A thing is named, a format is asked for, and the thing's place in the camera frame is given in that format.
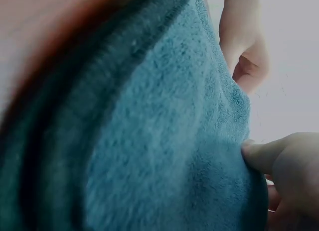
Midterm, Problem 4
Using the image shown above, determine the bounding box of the person's right hand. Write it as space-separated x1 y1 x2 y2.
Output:
242 132 319 231

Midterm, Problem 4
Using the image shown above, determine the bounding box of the person's left hand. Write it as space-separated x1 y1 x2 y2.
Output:
218 0 271 95

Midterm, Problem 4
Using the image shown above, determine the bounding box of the blue terry towel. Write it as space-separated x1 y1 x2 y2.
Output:
0 0 269 231

